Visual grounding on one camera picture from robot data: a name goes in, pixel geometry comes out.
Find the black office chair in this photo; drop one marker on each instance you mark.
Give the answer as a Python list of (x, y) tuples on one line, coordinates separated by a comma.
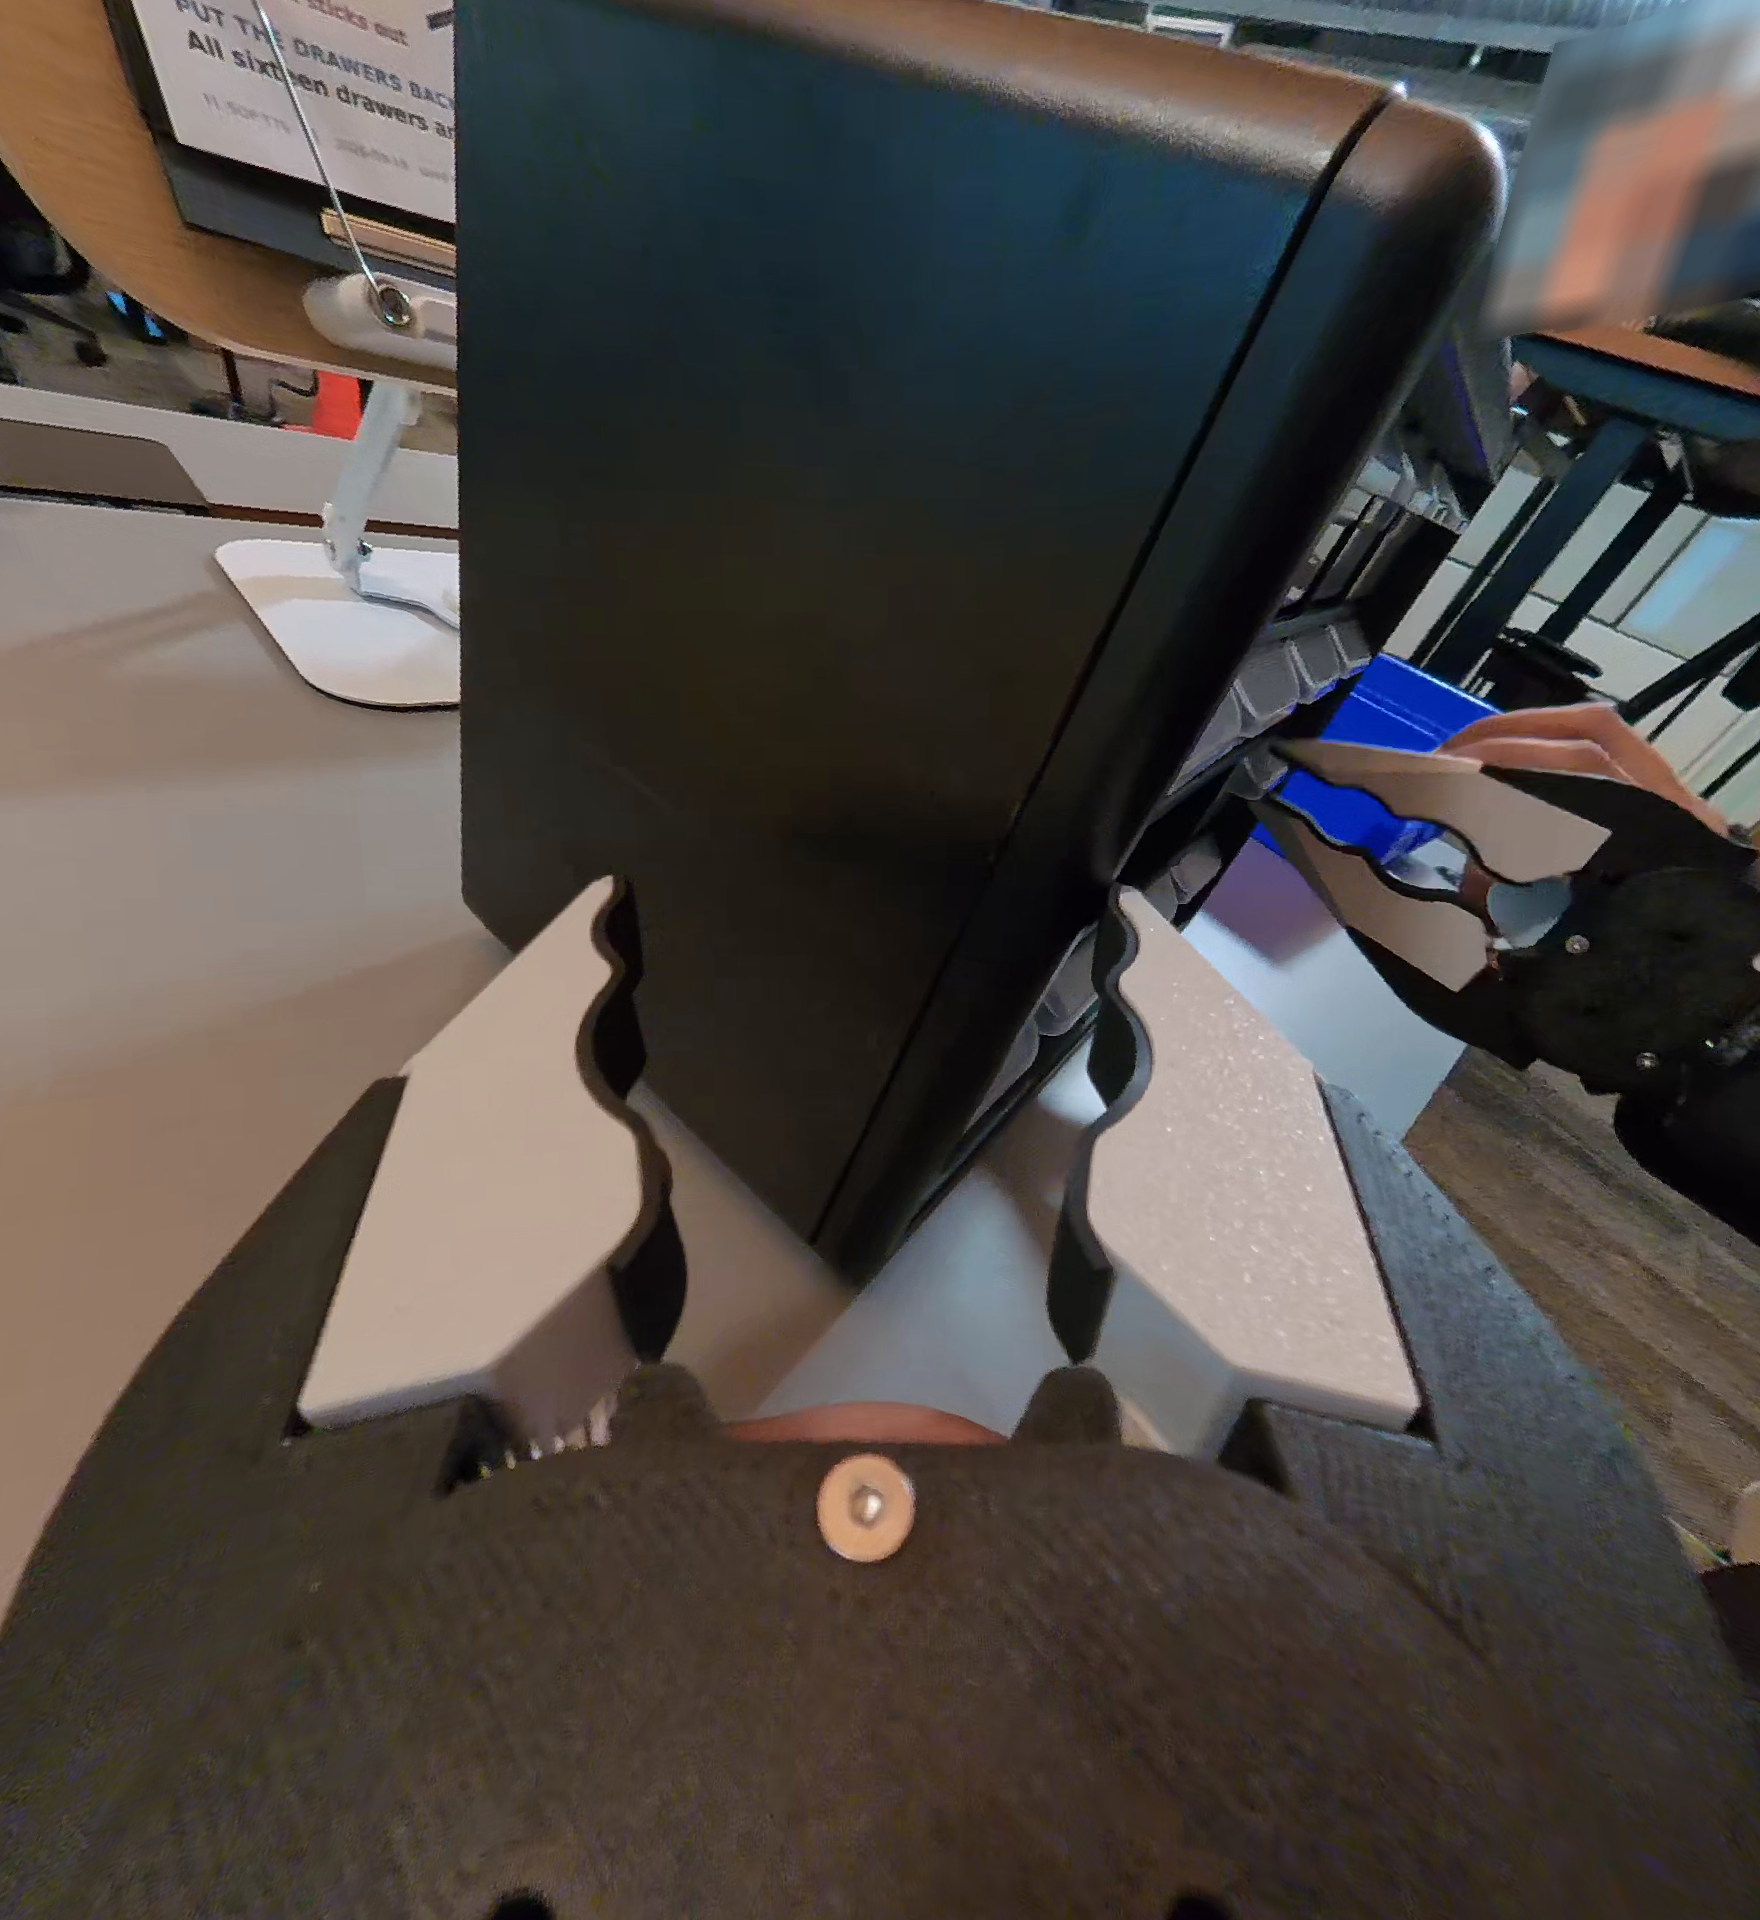
[(2, 301)]

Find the wooden table black frame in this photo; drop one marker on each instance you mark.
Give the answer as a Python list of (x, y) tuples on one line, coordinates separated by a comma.
[(1691, 377)]

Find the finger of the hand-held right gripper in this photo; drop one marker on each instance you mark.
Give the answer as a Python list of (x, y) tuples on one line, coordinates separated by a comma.
[(1405, 931), (1451, 810)]

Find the orange traffic cone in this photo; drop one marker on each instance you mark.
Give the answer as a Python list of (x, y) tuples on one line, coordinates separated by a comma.
[(339, 407)]

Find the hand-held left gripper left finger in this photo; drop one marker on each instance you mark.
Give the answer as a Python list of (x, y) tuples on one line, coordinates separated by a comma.
[(490, 1185)]

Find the white printed instruction sheet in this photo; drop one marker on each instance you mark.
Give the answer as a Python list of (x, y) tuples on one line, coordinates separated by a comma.
[(296, 136)]

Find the person's right hand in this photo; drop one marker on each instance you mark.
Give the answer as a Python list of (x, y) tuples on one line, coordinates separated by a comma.
[(1585, 744)]

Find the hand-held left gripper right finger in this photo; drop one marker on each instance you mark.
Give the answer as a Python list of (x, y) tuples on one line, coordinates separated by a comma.
[(1233, 1200)]

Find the black drawer cabinet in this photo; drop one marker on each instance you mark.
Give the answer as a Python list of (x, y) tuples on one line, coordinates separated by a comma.
[(821, 525)]

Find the black sheet holder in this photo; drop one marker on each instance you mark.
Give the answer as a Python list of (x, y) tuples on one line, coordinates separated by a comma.
[(242, 225)]

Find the grey desk with dark flap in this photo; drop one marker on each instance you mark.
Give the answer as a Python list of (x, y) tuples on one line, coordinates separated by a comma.
[(264, 465)]

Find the blue plastic bin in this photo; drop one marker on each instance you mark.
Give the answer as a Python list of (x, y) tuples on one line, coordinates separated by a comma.
[(1405, 720)]

